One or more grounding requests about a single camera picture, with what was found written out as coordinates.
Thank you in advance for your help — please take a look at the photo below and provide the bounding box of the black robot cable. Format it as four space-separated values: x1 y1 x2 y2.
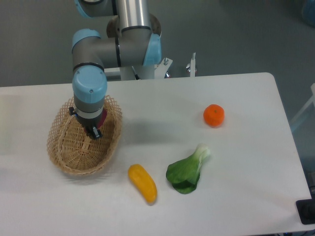
131 65 141 81

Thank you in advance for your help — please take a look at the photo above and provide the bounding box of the white metal frame bracket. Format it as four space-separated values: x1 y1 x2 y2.
104 52 199 82

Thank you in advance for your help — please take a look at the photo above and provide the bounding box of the white frame at right edge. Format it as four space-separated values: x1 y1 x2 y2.
290 83 315 127

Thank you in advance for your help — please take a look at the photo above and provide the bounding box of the yellow toy pepper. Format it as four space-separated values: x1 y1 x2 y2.
128 164 158 204

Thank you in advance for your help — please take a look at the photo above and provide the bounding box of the woven wicker basket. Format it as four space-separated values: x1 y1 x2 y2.
47 95 122 176

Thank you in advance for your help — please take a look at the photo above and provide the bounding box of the green bok choy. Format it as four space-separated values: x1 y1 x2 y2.
166 144 211 194

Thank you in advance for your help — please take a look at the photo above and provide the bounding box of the purple sweet potato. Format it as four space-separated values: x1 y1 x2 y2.
97 108 107 129

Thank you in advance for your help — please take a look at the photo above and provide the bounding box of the orange tangerine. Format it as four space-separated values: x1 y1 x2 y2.
203 104 225 127

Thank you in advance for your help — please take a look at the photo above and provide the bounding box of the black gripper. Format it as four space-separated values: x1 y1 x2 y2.
69 107 103 140

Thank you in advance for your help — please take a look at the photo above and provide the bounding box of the black device at table edge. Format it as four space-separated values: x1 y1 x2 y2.
296 199 315 225

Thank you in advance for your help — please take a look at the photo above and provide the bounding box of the blue object top right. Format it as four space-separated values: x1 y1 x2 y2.
302 0 315 27

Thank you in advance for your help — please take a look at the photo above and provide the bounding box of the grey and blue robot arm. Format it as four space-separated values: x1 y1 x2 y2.
69 0 162 140

